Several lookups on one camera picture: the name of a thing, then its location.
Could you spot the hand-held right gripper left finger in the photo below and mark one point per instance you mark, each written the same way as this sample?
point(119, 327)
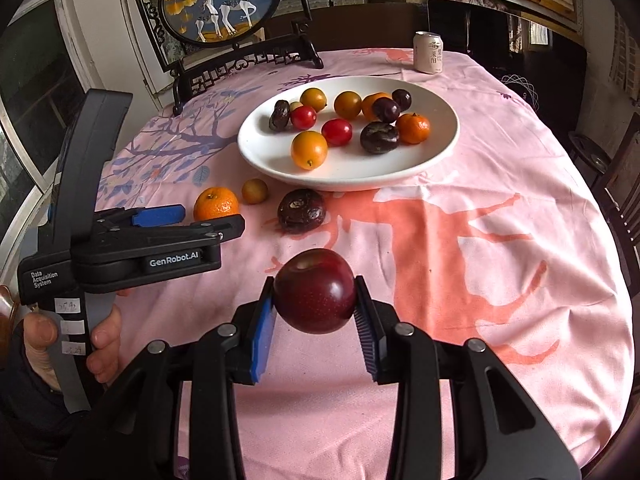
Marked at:
point(262, 332)

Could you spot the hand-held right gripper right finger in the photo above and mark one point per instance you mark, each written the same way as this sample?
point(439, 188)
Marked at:
point(369, 342)

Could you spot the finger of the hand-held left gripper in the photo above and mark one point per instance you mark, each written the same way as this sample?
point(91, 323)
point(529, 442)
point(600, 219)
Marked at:
point(200, 232)
point(160, 215)

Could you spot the tangerine with green stem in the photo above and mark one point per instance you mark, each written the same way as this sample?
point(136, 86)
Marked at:
point(216, 204)

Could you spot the dark red plum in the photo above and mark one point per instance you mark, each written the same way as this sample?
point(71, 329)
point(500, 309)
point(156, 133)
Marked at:
point(314, 290)

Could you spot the small tan longan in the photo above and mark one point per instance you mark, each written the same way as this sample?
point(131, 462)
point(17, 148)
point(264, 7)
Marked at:
point(296, 106)
point(254, 191)

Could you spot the smooth orange citrus fruit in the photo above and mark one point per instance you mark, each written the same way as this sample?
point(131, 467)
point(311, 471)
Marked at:
point(309, 150)

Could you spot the red cherry tomato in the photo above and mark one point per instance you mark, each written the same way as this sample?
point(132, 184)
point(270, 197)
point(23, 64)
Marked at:
point(336, 132)
point(303, 117)

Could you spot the yellow round citrus fruit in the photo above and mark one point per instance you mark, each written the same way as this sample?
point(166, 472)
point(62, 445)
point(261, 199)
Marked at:
point(347, 105)
point(313, 98)

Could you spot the white oval plate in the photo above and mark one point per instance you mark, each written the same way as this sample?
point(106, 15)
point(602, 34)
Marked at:
point(435, 150)

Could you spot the small orange tangerine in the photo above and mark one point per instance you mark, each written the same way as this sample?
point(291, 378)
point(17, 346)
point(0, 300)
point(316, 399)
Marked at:
point(369, 106)
point(413, 128)

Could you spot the dark purple cherry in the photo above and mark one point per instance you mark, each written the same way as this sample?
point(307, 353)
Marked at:
point(386, 109)
point(402, 99)

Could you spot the person's left forearm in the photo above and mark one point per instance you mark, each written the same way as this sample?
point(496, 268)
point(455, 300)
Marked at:
point(30, 425)

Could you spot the person's left hand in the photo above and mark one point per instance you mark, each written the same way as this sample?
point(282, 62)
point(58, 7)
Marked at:
point(106, 345)

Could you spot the pink printed tablecloth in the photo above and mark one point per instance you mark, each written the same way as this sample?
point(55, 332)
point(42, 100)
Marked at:
point(450, 270)

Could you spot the white framed dark window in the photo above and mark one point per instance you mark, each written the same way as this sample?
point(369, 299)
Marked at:
point(35, 85)

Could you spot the brown curved wooden chair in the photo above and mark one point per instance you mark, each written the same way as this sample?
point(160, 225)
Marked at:
point(6, 310)

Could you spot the white door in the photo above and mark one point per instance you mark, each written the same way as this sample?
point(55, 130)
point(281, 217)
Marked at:
point(137, 45)

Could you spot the round deer painting table screen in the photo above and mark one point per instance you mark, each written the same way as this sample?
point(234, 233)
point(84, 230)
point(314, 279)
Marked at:
point(220, 0)

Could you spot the dark round stool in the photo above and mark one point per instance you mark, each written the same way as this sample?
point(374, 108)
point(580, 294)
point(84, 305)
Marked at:
point(590, 155)

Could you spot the white beverage can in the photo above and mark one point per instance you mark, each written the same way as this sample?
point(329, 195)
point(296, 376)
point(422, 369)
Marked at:
point(429, 52)

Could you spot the dark wooden slatted chair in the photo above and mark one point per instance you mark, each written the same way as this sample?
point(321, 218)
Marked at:
point(625, 195)

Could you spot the beige checked curtain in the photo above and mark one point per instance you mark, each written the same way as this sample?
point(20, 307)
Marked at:
point(625, 55)

